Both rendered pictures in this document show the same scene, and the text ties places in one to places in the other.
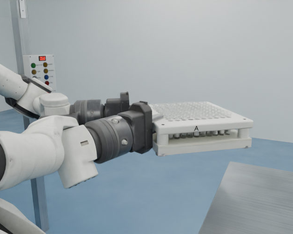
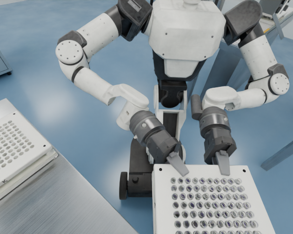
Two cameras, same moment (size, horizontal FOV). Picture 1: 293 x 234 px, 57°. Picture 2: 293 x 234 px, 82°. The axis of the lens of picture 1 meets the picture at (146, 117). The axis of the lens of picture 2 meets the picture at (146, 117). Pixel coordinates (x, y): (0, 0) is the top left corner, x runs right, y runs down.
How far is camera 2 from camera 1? 66 cm
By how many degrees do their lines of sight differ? 85
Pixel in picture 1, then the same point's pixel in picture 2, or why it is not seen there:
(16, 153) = (77, 81)
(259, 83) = not seen: outside the picture
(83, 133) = (130, 109)
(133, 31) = not seen: outside the picture
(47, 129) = (109, 89)
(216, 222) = (113, 222)
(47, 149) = (96, 93)
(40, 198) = (281, 155)
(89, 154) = (124, 118)
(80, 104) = (209, 111)
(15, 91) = (254, 73)
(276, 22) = not seen: outside the picture
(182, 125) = (155, 186)
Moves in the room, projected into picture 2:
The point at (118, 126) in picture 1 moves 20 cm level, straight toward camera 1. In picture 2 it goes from (140, 128) to (70, 118)
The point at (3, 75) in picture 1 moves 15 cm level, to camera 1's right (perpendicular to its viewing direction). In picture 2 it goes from (254, 57) to (262, 81)
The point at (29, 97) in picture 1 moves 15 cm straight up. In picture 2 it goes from (256, 84) to (283, 47)
